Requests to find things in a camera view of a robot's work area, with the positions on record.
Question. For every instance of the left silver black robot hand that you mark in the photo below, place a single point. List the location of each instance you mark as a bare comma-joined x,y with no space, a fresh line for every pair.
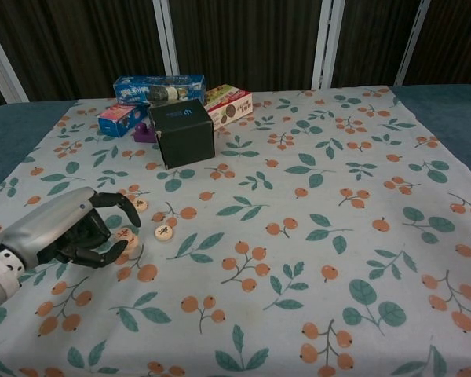
51,228

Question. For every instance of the teal velvet table cover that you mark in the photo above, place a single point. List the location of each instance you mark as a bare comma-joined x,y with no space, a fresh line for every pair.
8,133

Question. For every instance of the small pink blue Oreo box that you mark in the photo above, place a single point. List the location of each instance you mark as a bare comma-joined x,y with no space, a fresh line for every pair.
117,119

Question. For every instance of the purple small object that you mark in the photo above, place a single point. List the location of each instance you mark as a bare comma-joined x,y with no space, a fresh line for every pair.
143,135

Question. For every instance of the long blue Oreo box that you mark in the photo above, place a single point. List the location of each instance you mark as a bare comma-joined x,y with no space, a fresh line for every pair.
133,92

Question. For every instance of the black cube box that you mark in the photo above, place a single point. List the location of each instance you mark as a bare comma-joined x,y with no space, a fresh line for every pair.
184,137

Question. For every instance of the red white cookie box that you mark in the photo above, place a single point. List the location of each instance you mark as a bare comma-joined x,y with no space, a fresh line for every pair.
231,108

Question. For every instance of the floral fruit print tablecloth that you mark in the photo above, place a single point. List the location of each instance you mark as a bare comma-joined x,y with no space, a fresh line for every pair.
298,235

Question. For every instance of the white partition frame post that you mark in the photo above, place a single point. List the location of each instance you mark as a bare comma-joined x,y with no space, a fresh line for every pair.
166,39
329,43
412,43
4,68

